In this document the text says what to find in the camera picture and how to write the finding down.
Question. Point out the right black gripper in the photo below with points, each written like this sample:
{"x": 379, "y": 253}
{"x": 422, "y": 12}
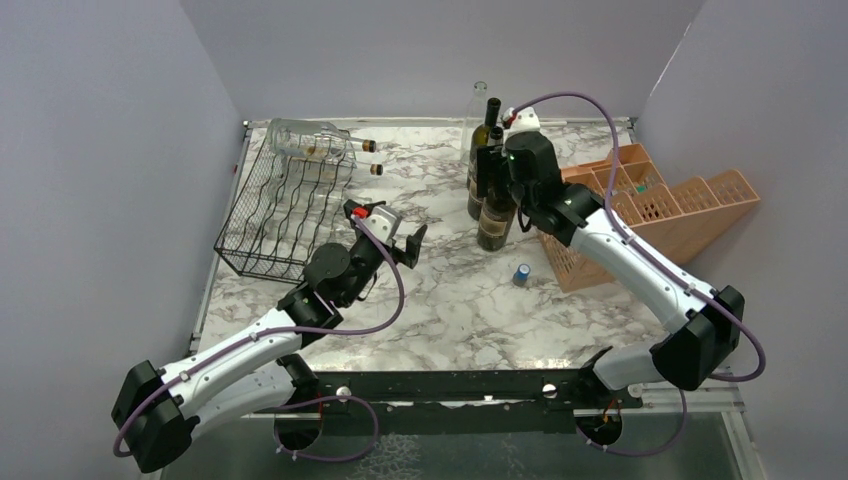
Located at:
{"x": 489, "y": 160}

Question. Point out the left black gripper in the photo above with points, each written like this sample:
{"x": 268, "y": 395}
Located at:
{"x": 408, "y": 257}

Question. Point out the wine bottle silver foil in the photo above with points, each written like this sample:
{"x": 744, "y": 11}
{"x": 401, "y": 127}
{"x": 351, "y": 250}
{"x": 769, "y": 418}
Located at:
{"x": 474, "y": 205}
{"x": 496, "y": 217}

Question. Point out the clear glass bottle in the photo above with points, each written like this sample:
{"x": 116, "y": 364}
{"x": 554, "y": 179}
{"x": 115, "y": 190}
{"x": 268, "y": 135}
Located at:
{"x": 474, "y": 115}

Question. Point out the dark green wine bottle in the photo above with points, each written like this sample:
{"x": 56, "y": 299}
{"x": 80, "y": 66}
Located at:
{"x": 480, "y": 135}

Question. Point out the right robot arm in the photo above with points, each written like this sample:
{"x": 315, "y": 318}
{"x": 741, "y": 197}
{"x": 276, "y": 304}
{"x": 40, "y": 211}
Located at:
{"x": 703, "y": 323}

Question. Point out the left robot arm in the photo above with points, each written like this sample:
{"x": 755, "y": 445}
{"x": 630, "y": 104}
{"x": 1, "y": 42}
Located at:
{"x": 160, "y": 411}

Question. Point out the bottle with brown cap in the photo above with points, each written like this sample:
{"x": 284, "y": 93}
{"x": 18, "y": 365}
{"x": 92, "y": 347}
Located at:
{"x": 364, "y": 145}

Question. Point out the clear bottle in rack top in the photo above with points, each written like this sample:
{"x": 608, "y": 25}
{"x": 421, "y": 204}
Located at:
{"x": 306, "y": 139}

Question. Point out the blue small cylinder can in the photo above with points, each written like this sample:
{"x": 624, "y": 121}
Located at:
{"x": 521, "y": 275}

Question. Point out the pink plastic organizer basket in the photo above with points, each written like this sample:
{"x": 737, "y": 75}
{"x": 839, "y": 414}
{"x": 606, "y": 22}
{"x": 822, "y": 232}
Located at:
{"x": 680, "y": 220}

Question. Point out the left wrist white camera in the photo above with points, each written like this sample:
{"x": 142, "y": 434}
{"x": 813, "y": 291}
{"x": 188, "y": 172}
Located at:
{"x": 384, "y": 224}

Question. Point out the wrist white camera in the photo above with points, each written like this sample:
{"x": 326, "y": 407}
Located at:
{"x": 516, "y": 121}
{"x": 384, "y": 224}

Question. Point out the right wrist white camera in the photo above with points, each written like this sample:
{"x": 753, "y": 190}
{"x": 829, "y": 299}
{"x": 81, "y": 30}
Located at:
{"x": 516, "y": 121}

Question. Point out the black wire wine rack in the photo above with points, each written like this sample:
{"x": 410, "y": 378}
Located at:
{"x": 284, "y": 209}

